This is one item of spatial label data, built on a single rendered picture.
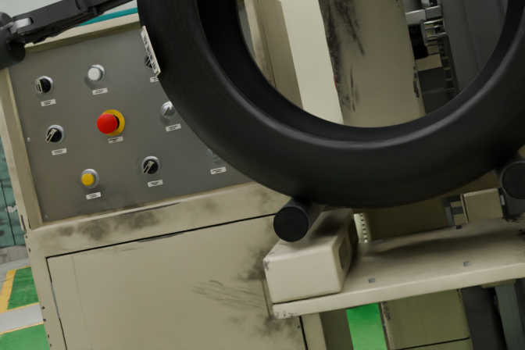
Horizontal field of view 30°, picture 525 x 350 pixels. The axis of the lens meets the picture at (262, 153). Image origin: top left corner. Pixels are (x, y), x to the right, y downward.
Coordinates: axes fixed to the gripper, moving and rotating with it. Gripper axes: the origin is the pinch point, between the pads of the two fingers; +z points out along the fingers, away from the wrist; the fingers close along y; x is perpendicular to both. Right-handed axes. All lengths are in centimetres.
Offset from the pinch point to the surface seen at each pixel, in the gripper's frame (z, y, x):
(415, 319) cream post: 20, 26, 61
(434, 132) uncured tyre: 33.5, -12.3, 31.1
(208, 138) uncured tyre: 6.8, -9.0, 22.7
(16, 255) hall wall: -405, 788, 63
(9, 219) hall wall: -404, 799, 28
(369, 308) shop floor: -26, 324, 122
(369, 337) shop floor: -23, 271, 122
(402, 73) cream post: 31.5, 25.6, 23.4
